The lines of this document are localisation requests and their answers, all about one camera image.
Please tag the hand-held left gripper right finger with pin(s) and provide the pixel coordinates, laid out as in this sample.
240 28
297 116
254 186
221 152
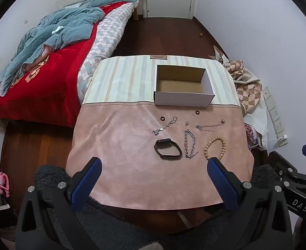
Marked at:
222 185

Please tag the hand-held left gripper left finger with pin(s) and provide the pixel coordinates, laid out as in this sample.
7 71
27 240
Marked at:
87 185

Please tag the white cardboard box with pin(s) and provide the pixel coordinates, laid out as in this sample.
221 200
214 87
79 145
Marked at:
181 100

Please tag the white plug charger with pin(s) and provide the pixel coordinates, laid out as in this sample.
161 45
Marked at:
283 137

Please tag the pink and striped tablecloth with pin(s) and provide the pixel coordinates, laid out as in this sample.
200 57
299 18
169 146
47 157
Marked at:
129 161

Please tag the red patterned cloth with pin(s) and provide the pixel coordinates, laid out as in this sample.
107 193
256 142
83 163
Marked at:
249 132

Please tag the white cloth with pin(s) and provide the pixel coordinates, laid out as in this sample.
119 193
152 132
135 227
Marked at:
257 119

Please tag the dark grey fuzzy cloth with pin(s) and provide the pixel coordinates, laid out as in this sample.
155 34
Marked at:
132 229

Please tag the pink plastic hanger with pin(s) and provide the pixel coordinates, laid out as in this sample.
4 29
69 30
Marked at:
3 183

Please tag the brown checkered cloth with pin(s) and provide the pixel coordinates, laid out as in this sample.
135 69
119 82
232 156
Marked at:
246 83

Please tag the bed with red blanket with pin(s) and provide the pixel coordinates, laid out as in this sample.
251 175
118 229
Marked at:
51 83

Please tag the brown tablecloth label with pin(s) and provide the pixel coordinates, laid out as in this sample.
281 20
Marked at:
158 56

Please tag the checkered mattress sheet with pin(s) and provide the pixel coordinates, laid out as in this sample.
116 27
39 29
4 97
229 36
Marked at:
108 36

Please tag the white tissue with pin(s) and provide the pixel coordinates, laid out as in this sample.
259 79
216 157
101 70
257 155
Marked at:
57 30

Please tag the teal quilt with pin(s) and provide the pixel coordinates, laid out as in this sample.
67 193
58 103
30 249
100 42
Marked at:
64 23

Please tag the white wall socket strip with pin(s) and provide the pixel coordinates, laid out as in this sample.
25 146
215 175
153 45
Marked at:
275 117

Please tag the white bed frame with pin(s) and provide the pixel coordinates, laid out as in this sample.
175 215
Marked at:
139 7

